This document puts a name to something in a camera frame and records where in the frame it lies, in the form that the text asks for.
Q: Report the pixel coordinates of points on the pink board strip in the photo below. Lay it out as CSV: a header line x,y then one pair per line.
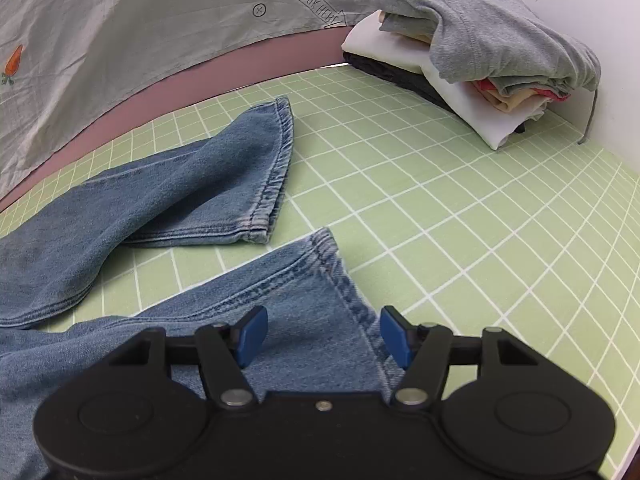
x,y
150,105

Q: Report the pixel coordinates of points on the red folded garment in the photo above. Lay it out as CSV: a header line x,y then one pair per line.
x,y
487,85

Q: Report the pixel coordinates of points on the white printed backdrop cloth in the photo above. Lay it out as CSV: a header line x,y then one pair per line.
x,y
125,25

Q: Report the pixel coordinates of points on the beige folded garment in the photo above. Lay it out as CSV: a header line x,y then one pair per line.
x,y
515,102

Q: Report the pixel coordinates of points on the white folded garment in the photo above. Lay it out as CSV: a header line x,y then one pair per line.
x,y
470,110

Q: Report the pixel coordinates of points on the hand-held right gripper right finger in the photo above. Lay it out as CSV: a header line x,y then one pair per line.
x,y
395,335

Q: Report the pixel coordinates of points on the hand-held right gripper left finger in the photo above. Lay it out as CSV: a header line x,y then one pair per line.
x,y
252,332

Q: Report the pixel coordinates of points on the green grid mat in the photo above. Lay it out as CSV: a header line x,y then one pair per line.
x,y
475,220

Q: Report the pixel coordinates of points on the blue denim jeans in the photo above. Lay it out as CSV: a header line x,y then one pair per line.
x,y
175,190

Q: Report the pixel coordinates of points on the black folded garment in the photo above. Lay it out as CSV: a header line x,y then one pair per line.
x,y
395,72

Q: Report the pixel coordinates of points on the stack of folded clothes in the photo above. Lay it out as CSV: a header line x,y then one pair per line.
x,y
475,25

